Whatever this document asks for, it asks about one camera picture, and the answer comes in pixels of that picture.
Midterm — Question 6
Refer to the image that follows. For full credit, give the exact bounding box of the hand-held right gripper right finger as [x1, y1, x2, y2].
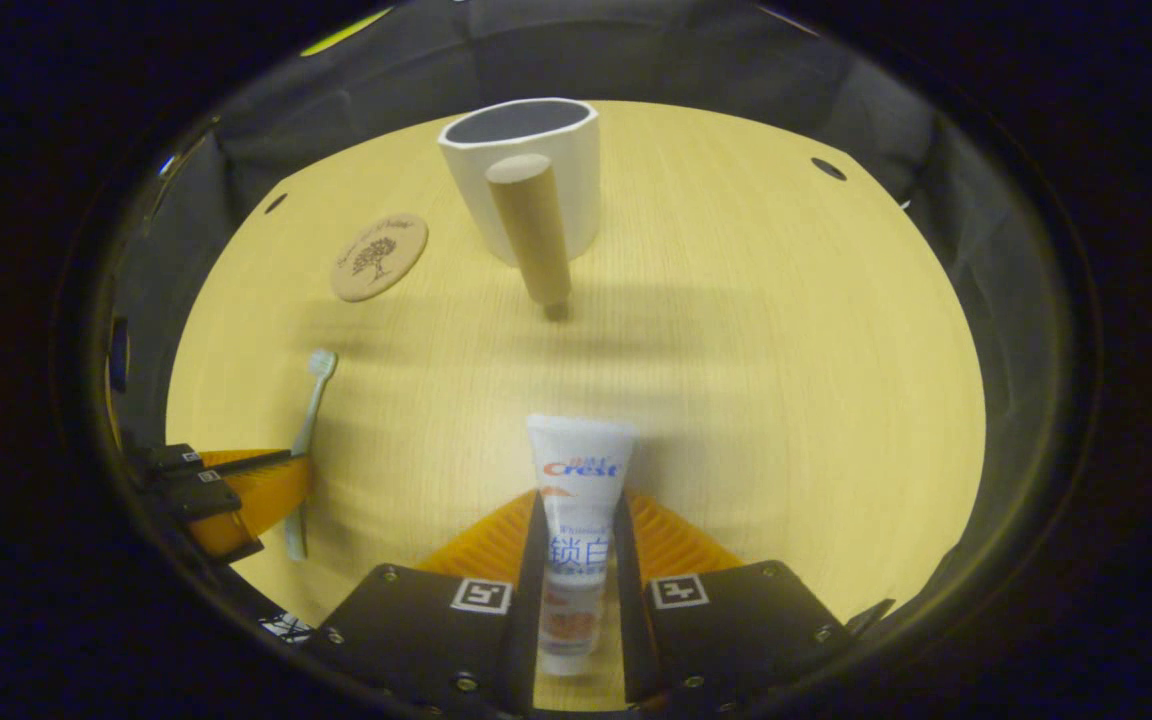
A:
[614, 488, 897, 716]

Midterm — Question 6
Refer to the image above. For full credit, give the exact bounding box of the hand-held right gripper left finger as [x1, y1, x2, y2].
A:
[311, 488, 548, 719]

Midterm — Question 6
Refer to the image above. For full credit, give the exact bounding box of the white toothpaste tube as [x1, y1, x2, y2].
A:
[526, 413, 637, 677]

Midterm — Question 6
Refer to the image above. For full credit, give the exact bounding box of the white toothbrush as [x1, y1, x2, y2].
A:
[283, 348, 339, 561]

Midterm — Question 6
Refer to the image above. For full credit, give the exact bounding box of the round wooden coaster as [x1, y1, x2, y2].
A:
[329, 213, 429, 303]

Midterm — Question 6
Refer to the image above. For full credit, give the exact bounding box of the white cup with wooden handle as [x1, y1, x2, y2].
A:
[438, 97, 602, 322]

